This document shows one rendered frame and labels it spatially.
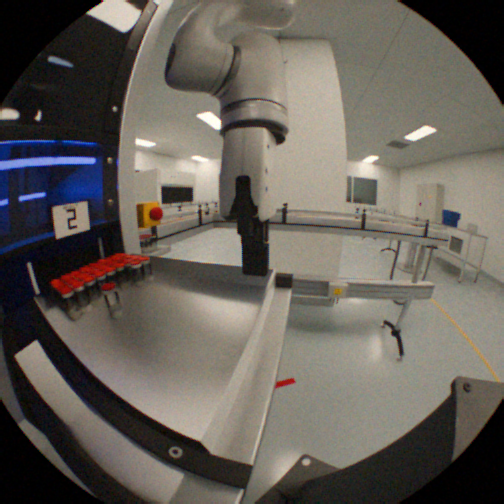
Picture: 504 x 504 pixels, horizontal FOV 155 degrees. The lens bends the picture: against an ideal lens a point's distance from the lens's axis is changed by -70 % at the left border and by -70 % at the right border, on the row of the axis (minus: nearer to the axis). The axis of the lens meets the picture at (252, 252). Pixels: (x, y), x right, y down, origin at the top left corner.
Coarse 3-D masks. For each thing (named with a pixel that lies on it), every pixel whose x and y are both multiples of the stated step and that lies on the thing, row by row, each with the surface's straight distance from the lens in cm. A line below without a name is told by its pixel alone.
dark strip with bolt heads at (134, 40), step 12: (144, 12) 83; (144, 24) 79; (132, 36) 71; (132, 48) 68; (120, 60) 63; (132, 60) 66; (120, 72) 61; (120, 84) 59; (120, 96) 57; (108, 108) 53; (120, 108) 56; (108, 120) 52
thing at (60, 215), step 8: (56, 208) 42; (64, 208) 42; (72, 208) 43; (80, 208) 44; (56, 216) 42; (64, 216) 42; (72, 216) 43; (80, 216) 44; (56, 224) 42; (64, 224) 42; (72, 224) 43; (80, 224) 44; (88, 224) 45; (56, 232) 42; (64, 232) 42; (72, 232) 43
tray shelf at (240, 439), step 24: (288, 288) 32; (24, 312) 46; (288, 312) 27; (24, 336) 37; (264, 336) 22; (264, 360) 19; (72, 384) 23; (96, 384) 21; (264, 384) 17; (240, 408) 16; (264, 408) 16; (72, 432) 20; (120, 432) 18; (240, 432) 15; (48, 456) 21; (240, 456) 15; (72, 480) 19; (120, 480) 17; (192, 480) 15
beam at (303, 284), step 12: (300, 276) 120; (312, 276) 122; (324, 276) 124; (336, 276) 127; (300, 288) 120; (312, 288) 120; (324, 288) 122; (348, 288) 124; (360, 288) 126; (372, 288) 130; (384, 288) 133; (396, 288) 138; (408, 288) 144; (420, 288) 151; (432, 288) 160
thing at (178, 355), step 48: (144, 288) 35; (192, 288) 32; (240, 288) 31; (96, 336) 27; (144, 336) 24; (192, 336) 22; (240, 336) 21; (144, 384) 19; (192, 384) 18; (240, 384) 17; (192, 432) 12
